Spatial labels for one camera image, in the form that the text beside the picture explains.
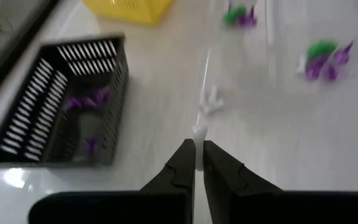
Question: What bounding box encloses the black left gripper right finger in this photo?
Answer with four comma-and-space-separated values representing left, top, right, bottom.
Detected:
202, 139, 282, 224

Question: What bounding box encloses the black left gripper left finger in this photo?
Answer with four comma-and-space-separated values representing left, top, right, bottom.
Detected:
140, 138, 196, 224

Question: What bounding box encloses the white plastic bone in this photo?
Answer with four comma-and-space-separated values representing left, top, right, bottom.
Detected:
197, 85, 226, 116
295, 54, 308, 76

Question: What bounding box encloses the black plastic basket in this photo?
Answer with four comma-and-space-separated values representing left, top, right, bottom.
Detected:
0, 34, 130, 169

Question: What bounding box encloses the purple plastic witch hat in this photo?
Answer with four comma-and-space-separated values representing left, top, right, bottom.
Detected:
333, 40, 354, 65

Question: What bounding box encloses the yellow plastic basket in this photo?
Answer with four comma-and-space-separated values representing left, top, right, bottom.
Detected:
81, 0, 174, 26

